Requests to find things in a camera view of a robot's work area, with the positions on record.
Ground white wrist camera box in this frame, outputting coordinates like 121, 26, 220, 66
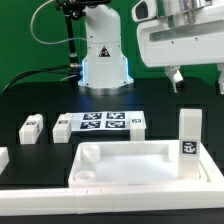
131, 0, 165, 22

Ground white desk top tray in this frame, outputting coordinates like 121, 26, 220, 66
68, 140, 224, 188

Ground grey cable loop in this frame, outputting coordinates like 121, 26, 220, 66
30, 0, 88, 46

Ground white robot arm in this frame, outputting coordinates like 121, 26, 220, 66
79, 0, 224, 94

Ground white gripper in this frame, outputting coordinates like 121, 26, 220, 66
137, 9, 224, 95

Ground fiducial marker sheet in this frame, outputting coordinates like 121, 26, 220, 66
71, 111, 130, 131

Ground white block left edge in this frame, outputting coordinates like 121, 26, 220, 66
0, 147, 9, 175

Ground black cables on table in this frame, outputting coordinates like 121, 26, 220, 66
0, 64, 83, 96

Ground white L-shaped fence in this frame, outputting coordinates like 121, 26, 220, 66
0, 146, 224, 217

